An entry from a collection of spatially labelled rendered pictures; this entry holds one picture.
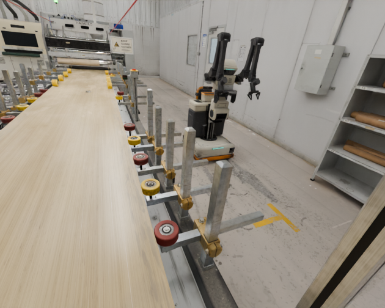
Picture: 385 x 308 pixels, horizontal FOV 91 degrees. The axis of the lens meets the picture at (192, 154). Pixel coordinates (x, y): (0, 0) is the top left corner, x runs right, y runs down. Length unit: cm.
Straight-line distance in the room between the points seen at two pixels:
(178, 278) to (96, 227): 39
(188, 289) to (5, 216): 68
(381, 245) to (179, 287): 71
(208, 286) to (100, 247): 39
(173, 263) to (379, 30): 317
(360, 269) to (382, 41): 305
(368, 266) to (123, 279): 49
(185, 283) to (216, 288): 14
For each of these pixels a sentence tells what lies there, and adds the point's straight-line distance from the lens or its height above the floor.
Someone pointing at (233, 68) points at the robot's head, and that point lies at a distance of 249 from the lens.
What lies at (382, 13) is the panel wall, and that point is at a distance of 335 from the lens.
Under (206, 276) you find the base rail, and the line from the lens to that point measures 82.
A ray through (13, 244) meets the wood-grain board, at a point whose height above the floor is 90.
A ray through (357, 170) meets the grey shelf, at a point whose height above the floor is 24.
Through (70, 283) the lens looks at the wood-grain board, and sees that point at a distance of 63.
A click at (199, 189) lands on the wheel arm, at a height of 83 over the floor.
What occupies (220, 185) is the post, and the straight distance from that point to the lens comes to 54.
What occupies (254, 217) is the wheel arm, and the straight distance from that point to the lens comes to 85.
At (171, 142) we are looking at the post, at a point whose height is 100.
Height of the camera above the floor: 141
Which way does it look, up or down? 28 degrees down
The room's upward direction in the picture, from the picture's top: 5 degrees clockwise
